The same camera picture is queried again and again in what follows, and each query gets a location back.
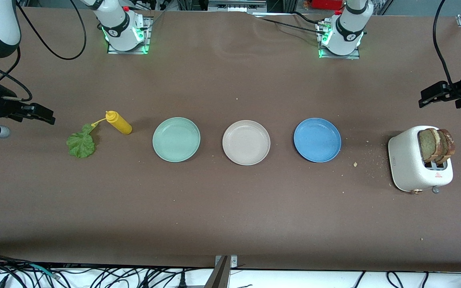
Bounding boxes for dark crust bread slice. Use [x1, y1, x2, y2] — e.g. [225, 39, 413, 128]
[435, 129, 456, 164]

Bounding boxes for yellow mustard squeeze bottle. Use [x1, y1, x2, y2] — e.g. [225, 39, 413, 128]
[91, 111, 132, 135]

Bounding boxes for black table cable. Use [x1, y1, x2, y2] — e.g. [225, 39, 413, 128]
[249, 11, 327, 34]

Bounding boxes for red box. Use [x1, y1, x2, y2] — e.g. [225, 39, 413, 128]
[310, 0, 345, 10]

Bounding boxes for blue plate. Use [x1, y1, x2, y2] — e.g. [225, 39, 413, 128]
[293, 118, 342, 163]

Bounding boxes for light brown bread slice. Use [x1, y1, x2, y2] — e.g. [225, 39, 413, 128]
[418, 128, 441, 162]

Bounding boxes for teal floor cable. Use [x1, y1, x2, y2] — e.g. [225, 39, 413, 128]
[26, 263, 60, 279]

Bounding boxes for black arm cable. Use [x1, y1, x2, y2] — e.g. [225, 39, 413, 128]
[433, 0, 453, 85]
[0, 0, 87, 101]

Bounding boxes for green lettuce leaf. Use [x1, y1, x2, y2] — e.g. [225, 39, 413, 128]
[66, 123, 96, 158]

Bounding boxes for metal rack frame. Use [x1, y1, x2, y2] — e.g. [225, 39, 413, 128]
[208, 0, 268, 12]

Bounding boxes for metal bracket post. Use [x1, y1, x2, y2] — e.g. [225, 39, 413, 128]
[204, 255, 238, 288]

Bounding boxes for mint green plate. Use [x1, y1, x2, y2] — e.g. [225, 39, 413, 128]
[152, 117, 201, 163]

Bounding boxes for beige plate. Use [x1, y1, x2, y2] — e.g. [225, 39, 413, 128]
[222, 120, 271, 166]

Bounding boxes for tangled black floor cables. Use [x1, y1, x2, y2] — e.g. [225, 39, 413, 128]
[0, 253, 215, 288]

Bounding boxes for white toaster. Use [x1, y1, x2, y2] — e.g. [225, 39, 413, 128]
[388, 126, 454, 194]

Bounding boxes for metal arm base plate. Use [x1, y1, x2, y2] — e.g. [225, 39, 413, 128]
[318, 22, 361, 60]
[107, 16, 153, 55]

